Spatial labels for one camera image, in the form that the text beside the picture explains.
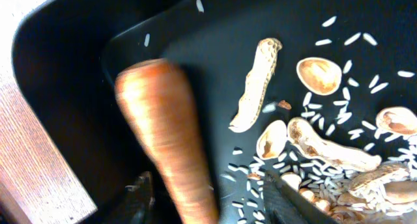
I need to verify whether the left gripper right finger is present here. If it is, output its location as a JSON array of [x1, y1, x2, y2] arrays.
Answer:
[[263, 171, 337, 224]]

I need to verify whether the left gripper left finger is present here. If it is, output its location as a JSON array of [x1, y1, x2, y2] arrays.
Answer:
[[104, 171, 154, 224]]

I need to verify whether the orange carrot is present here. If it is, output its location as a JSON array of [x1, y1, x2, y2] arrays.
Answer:
[[115, 59, 219, 223]]

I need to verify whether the rice grains pile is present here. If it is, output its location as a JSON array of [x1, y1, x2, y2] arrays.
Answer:
[[143, 0, 417, 224]]

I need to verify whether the peanut shells pile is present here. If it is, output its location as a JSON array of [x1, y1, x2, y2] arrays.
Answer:
[[229, 38, 416, 223]]

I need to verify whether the black rectangular tray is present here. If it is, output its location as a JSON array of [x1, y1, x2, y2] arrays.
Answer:
[[12, 0, 416, 223]]

